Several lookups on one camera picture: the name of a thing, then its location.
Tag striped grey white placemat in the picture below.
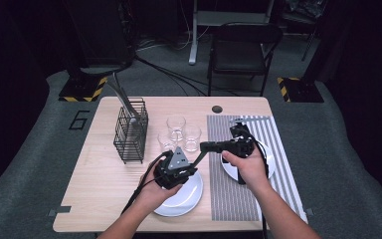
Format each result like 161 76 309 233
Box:
206 114 307 222

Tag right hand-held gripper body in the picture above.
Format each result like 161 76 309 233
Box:
222 116 272 159

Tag white desk frame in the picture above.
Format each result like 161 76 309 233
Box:
188 0 277 66

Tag crumpled grey plastic sheet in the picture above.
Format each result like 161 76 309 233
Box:
284 0 327 21

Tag person's left hand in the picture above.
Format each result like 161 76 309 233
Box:
135 159 184 214

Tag black cabinet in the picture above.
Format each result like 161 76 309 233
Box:
63 0 137 69

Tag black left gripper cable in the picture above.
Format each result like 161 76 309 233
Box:
120 150 173 215

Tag black folding chair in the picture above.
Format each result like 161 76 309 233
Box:
207 21 284 98

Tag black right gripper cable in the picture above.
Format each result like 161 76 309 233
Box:
252 133 272 239

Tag black floor cables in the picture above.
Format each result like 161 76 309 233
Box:
133 54 242 98

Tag silver utensil handle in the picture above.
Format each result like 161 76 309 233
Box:
111 72 141 120
106 81 137 120

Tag white round plate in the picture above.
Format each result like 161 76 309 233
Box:
220 138 277 183
153 170 204 218

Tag black wire cutlery basket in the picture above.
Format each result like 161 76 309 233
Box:
112 97 149 165

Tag person's right hand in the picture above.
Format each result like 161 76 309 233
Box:
221 144 274 198

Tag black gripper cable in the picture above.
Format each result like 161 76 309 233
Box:
120 150 173 215
252 133 272 239

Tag clear drinking glass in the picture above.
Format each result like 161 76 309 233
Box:
165 115 187 142
157 130 180 153
182 124 203 153

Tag white floor cable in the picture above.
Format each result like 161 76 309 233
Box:
135 31 193 53

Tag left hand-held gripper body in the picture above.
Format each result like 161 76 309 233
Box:
153 146 199 191

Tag hazard-striped black stand base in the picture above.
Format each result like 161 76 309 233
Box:
58 76 108 103
277 77 325 104

